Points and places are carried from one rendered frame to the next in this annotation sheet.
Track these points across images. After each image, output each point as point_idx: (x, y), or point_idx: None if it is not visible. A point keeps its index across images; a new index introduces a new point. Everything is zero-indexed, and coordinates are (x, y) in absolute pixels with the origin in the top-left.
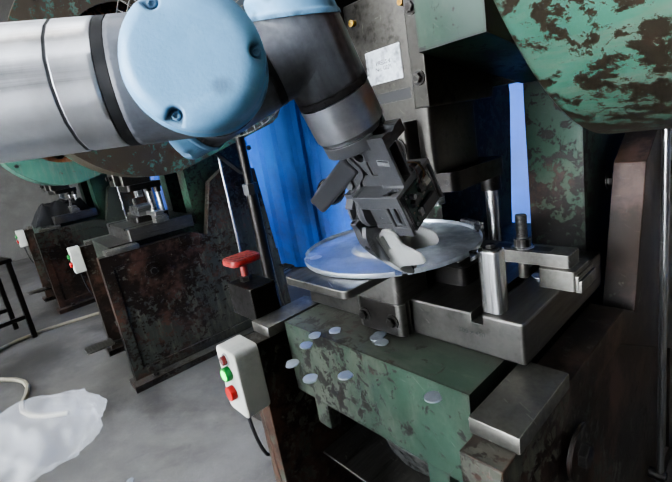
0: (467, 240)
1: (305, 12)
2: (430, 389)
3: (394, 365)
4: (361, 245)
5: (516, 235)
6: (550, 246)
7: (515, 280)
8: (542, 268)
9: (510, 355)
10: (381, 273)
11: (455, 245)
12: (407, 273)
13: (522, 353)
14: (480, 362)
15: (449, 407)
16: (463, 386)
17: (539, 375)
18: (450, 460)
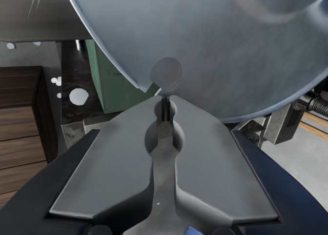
0: (303, 70)
1: None
2: (97, 70)
3: None
4: (4, 206)
5: (317, 101)
6: (298, 119)
7: None
8: (264, 120)
9: (166, 111)
10: (116, 68)
11: (285, 69)
12: (158, 90)
13: (168, 123)
14: (151, 91)
15: (98, 85)
16: (112, 103)
17: (159, 127)
18: (90, 62)
